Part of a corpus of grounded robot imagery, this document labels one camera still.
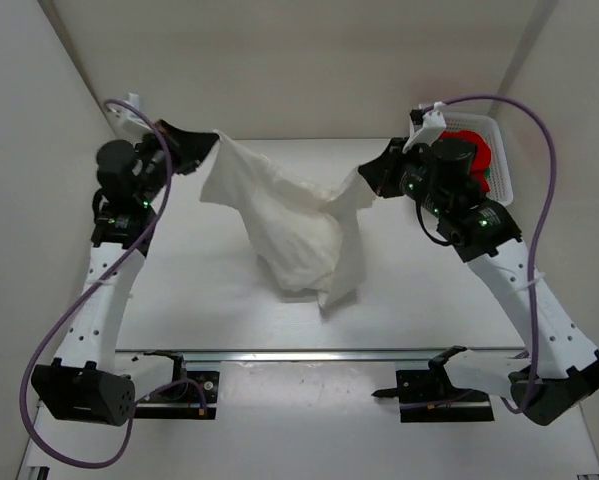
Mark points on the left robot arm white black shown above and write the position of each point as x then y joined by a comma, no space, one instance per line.
87,381

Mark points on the white t shirt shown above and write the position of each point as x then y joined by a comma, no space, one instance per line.
308,233

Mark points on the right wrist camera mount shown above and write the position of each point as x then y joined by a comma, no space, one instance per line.
427,123

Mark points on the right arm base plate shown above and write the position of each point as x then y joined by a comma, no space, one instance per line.
427,396

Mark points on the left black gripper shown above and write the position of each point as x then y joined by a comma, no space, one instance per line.
189,148

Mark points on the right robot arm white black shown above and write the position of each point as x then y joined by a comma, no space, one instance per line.
560,367

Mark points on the aluminium table rail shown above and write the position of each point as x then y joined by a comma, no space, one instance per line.
303,355

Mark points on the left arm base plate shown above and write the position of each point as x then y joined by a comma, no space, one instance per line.
171,388

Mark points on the red t shirt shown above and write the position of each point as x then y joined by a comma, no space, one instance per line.
483,157

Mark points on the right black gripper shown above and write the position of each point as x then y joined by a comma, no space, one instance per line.
375,173

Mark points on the white plastic basket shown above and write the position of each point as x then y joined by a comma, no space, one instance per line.
499,180

